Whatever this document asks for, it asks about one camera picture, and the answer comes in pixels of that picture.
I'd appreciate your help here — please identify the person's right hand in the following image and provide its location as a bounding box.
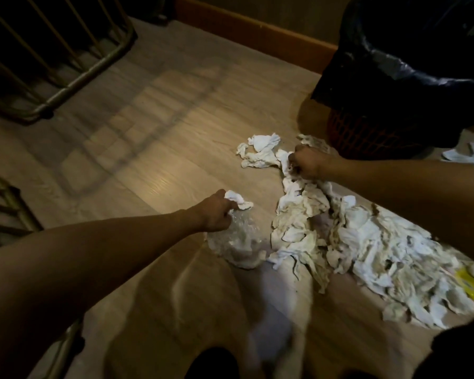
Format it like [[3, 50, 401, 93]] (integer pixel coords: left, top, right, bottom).
[[288, 144, 337, 181]]

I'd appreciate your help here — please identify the person's left hand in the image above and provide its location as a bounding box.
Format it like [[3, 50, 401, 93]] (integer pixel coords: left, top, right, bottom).
[[186, 189, 240, 233]]

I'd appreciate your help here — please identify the small white tissue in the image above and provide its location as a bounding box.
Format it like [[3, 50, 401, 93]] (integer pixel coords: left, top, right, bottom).
[[224, 189, 254, 211]]

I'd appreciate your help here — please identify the clear plastic bag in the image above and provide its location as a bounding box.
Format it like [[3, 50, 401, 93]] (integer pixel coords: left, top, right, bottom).
[[206, 210, 268, 270]]

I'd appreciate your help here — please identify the pile of stained tissues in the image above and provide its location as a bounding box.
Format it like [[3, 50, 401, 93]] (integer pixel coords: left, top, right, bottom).
[[235, 132, 474, 330]]

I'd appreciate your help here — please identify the person's right forearm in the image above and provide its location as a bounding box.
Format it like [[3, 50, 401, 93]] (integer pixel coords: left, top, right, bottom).
[[327, 156, 474, 270]]

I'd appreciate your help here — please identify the person's left forearm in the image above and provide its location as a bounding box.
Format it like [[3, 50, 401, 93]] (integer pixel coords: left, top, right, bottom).
[[0, 209, 200, 379]]

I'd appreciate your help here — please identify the red mesh waste basket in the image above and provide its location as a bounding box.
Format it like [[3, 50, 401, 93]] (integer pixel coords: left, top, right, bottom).
[[325, 108, 429, 161]]

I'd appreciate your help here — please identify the wooden baseboard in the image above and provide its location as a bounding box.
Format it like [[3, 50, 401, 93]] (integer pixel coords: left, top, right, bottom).
[[173, 0, 339, 74]]

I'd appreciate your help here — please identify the black trash bag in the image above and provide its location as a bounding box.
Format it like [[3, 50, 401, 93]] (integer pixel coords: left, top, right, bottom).
[[310, 0, 474, 148]]

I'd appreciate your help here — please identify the person's dark trouser leg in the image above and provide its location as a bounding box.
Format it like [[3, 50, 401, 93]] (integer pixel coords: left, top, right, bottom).
[[184, 346, 242, 379], [413, 310, 474, 379]]

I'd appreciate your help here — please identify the flat white tissue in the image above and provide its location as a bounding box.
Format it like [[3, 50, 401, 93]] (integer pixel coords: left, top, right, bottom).
[[441, 139, 474, 167]]

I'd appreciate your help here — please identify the yellow wrapper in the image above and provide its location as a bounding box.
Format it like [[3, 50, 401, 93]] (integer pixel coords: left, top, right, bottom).
[[455, 267, 474, 302]]

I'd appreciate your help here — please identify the metal wire rack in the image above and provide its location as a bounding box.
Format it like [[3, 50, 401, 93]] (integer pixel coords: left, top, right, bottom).
[[0, 0, 138, 125]]

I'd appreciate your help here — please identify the metal chair frame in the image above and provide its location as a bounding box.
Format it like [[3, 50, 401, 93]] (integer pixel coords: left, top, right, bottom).
[[0, 170, 85, 379]]

